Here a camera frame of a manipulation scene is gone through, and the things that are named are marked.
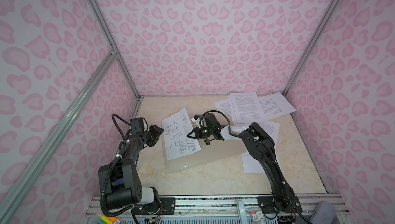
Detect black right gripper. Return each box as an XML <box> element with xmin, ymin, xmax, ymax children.
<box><xmin>186</xmin><ymin>126</ymin><xmax>214</xmax><ymax>140</ymax></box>

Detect translucent beige file folder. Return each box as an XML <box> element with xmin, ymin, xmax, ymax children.
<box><xmin>163</xmin><ymin>138</ymin><xmax>246</xmax><ymax>174</ymax></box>

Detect technical drawing paper sheet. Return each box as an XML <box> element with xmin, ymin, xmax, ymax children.
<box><xmin>161</xmin><ymin>108</ymin><xmax>201</xmax><ymax>160</ymax></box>

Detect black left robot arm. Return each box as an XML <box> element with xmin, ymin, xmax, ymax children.
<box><xmin>98</xmin><ymin>125</ymin><xmax>164</xmax><ymax>217</ymax></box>

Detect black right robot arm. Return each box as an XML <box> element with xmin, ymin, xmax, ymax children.
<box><xmin>187</xmin><ymin>122</ymin><xmax>302</xmax><ymax>214</ymax></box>

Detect underlying printed paper sheet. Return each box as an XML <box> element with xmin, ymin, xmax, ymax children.
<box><xmin>215</xmin><ymin>98</ymin><xmax>234</xmax><ymax>117</ymax></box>

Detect central printed text sheet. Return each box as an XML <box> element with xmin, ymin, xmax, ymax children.
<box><xmin>230</xmin><ymin>92</ymin><xmax>267</xmax><ymax>124</ymax></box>

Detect blank white paper sheet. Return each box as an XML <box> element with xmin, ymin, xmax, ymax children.
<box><xmin>241</xmin><ymin>121</ymin><xmax>280</xmax><ymax>174</ymax></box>

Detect right printed text sheet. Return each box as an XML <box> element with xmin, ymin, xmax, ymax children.
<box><xmin>258</xmin><ymin>92</ymin><xmax>296</xmax><ymax>120</ymax></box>

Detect small labelled plastic bag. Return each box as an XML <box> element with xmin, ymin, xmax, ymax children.
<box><xmin>250</xmin><ymin>208</ymin><xmax>265</xmax><ymax>224</ymax></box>

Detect highlighter marker pack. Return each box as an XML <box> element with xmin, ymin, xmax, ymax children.
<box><xmin>91</xmin><ymin>213</ymin><xmax>124</xmax><ymax>224</ymax></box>

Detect grey foam roll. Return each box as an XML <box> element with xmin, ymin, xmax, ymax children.
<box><xmin>310</xmin><ymin>201</ymin><xmax>336</xmax><ymax>224</ymax></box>

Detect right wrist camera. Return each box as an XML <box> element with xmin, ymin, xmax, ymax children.
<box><xmin>191</xmin><ymin>113</ymin><xmax>220</xmax><ymax>128</ymax></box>

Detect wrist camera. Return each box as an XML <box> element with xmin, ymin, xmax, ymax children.
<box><xmin>191</xmin><ymin>113</ymin><xmax>220</xmax><ymax>128</ymax></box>
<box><xmin>130</xmin><ymin>117</ymin><xmax>148</xmax><ymax>134</ymax></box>

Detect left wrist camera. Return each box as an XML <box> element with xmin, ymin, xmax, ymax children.
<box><xmin>130</xmin><ymin>117</ymin><xmax>148</xmax><ymax>134</ymax></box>

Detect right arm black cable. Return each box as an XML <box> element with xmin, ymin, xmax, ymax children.
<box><xmin>202</xmin><ymin>109</ymin><xmax>278</xmax><ymax>163</ymax></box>

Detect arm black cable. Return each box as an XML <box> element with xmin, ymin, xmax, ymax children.
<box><xmin>202</xmin><ymin>109</ymin><xmax>278</xmax><ymax>163</ymax></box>
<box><xmin>111</xmin><ymin>113</ymin><xmax>132</xmax><ymax>141</ymax></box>

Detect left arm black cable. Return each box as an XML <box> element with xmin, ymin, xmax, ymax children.
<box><xmin>111</xmin><ymin>113</ymin><xmax>132</xmax><ymax>141</ymax></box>

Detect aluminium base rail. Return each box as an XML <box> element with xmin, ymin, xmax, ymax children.
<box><xmin>81</xmin><ymin>193</ymin><xmax>356</xmax><ymax>224</ymax></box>

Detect diagonal aluminium frame bar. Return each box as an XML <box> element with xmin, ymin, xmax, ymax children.
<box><xmin>1</xmin><ymin>52</ymin><xmax>117</xmax><ymax>224</ymax></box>

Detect left corner aluminium post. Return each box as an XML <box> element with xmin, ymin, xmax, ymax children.
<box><xmin>87</xmin><ymin>0</ymin><xmax>141</xmax><ymax>100</ymax></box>

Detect corner aluminium post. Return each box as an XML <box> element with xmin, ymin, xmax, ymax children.
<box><xmin>87</xmin><ymin>0</ymin><xmax>141</xmax><ymax>100</ymax></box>
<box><xmin>282</xmin><ymin>0</ymin><xmax>342</xmax><ymax>97</ymax></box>

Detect right corner aluminium post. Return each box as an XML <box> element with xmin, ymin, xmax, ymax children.
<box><xmin>282</xmin><ymin>0</ymin><xmax>342</xmax><ymax>97</ymax></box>

